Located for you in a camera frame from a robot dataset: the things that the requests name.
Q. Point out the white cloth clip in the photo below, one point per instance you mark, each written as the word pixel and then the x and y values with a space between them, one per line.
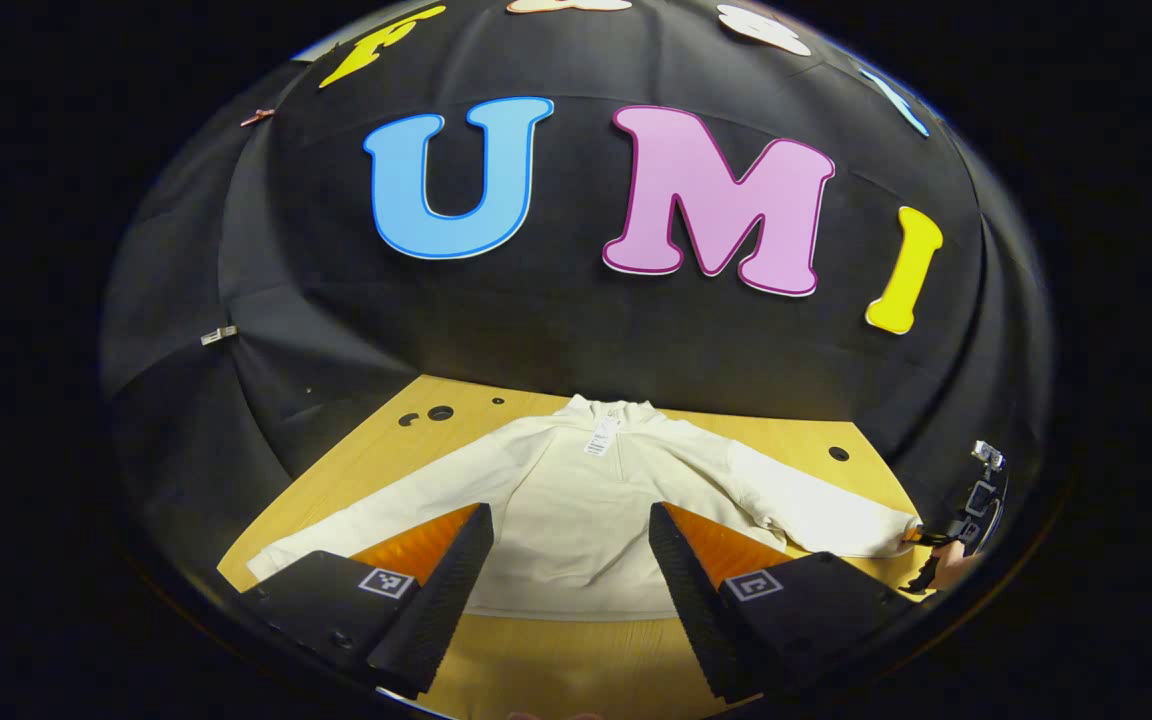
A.
pixel 218 335

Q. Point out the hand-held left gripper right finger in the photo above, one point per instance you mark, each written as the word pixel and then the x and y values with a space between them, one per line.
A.
pixel 696 610

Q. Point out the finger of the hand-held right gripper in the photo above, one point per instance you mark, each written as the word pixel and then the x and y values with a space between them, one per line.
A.
pixel 928 537

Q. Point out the copper cloth clip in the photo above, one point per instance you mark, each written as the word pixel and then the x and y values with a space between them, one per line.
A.
pixel 257 117

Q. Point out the black backdrop cloth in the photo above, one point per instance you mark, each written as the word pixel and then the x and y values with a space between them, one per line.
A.
pixel 556 330

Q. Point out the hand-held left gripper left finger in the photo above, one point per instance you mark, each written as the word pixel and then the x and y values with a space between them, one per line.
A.
pixel 441 610

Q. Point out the white paper hang tag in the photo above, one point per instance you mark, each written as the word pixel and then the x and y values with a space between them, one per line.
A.
pixel 602 437

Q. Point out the white sweatshirt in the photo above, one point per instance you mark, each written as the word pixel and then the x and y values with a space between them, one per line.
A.
pixel 566 520

